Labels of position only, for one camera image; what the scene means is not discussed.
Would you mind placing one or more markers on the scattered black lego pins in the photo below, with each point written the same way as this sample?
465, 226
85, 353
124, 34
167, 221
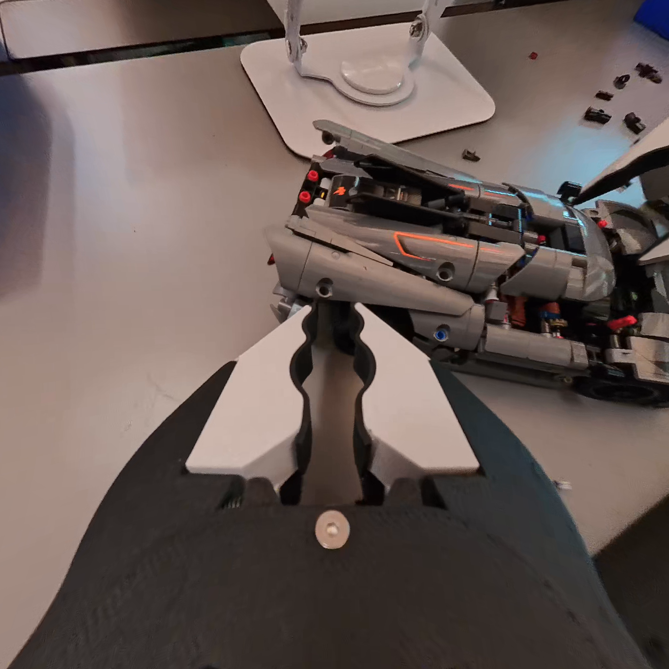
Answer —
597, 115

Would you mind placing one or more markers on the black perforated chair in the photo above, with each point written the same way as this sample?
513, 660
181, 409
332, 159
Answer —
643, 601

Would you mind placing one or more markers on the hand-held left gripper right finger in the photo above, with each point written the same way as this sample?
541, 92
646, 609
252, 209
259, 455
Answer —
418, 418

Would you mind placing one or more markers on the grey lego car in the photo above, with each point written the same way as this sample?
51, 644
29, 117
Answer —
392, 261

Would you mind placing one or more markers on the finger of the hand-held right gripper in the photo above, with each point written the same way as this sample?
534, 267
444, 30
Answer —
658, 256
643, 151

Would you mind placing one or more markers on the blue storage bin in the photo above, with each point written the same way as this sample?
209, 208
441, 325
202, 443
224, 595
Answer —
656, 10

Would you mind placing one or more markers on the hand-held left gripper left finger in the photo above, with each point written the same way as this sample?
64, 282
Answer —
245, 418

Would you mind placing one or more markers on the white book stand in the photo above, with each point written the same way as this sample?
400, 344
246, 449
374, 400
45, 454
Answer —
444, 110

